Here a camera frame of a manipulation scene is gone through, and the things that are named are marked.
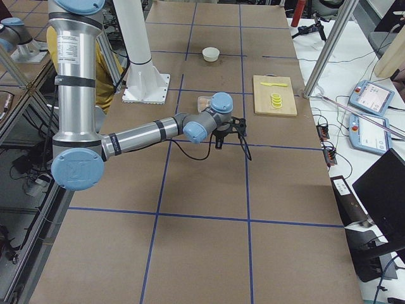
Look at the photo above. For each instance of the black tripod stick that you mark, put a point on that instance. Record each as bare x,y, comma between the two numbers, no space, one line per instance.
316,27

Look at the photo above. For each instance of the yellow plastic knife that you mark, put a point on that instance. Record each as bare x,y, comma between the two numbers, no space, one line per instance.
274,84

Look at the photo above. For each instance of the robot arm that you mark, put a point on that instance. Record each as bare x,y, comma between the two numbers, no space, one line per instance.
79,152

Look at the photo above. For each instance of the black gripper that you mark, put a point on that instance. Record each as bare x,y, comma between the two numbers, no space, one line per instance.
221,133

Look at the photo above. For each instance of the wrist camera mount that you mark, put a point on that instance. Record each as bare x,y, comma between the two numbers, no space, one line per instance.
238,126

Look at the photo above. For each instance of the black box with white label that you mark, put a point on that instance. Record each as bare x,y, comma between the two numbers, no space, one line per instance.
350,209

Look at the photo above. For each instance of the near teach pendant tablet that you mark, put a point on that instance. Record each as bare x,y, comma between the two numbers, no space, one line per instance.
368,137

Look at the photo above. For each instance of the far teach pendant tablet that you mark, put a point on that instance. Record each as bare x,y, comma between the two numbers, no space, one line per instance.
371,98

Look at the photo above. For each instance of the clear plastic egg box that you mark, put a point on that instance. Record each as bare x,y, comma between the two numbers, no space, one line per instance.
201,108

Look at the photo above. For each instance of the teach pendant tablet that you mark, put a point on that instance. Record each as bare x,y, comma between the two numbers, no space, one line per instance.
371,98
368,137

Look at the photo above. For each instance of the aluminium frame post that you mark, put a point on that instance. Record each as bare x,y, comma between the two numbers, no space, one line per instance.
332,40

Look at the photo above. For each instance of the wooden cutting board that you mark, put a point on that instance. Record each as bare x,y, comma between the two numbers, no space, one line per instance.
262,97

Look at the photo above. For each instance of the grey office chair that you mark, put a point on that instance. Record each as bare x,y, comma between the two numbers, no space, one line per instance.
387,29

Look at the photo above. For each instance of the black monitor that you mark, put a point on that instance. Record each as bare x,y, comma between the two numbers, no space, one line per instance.
381,191

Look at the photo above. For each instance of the white bowl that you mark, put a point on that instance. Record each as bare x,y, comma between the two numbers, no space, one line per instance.
210,54

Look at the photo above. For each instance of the person in yellow shirt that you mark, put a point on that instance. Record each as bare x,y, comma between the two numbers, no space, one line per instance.
105,89

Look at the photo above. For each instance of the white camera pillar with base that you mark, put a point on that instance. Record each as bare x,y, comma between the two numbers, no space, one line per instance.
144,83

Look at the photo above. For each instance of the wooden plank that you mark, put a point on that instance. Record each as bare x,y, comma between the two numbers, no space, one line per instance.
392,58

